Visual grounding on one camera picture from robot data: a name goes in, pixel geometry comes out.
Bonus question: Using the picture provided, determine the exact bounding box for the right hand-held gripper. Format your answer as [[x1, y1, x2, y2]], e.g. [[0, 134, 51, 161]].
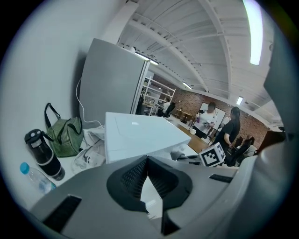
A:
[[199, 142, 227, 168]]

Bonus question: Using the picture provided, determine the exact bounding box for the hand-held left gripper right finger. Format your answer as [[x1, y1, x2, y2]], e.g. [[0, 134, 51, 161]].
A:
[[147, 155, 193, 236]]

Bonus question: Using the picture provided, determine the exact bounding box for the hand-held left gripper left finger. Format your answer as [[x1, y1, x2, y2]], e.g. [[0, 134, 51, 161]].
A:
[[106, 155, 149, 213]]

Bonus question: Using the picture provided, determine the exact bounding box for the grey cloth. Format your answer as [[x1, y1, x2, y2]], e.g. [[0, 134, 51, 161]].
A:
[[170, 150, 201, 164]]

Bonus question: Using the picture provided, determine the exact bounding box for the white microwave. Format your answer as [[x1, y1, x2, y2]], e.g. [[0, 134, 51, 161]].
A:
[[104, 112, 192, 164]]

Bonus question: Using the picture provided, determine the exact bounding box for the wooden table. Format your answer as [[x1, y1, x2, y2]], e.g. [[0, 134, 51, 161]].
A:
[[174, 121, 210, 153]]

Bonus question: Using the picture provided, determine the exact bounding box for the whiteboard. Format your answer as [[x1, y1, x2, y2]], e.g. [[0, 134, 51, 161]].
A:
[[198, 101, 227, 132]]

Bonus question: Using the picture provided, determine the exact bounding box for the white crumpled plastic bag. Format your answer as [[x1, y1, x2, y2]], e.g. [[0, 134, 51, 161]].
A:
[[71, 127, 106, 175]]

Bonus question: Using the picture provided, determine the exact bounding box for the black office chair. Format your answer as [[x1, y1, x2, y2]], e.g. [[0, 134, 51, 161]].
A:
[[163, 102, 176, 118]]

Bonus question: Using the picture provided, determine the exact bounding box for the green striped bag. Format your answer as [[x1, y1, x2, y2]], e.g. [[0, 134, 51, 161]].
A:
[[44, 102, 85, 158]]

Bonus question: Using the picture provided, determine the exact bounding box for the black insulated bottle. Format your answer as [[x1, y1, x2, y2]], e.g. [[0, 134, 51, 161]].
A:
[[24, 128, 66, 182]]

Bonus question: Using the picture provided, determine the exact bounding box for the white metal shelf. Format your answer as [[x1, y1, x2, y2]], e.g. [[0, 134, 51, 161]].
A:
[[141, 75, 176, 117]]

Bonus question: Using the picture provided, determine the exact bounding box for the clear plastic water bottle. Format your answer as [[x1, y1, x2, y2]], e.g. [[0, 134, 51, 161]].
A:
[[19, 162, 57, 196]]

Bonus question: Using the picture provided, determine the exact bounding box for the grey refrigerator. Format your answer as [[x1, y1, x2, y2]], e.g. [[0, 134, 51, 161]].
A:
[[78, 38, 150, 128]]

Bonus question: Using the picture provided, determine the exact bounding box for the long ceiling light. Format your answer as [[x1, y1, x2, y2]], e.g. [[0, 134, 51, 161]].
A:
[[242, 0, 264, 66]]

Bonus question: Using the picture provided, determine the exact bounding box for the white power cable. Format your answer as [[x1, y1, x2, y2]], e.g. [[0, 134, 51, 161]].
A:
[[75, 76, 105, 128]]

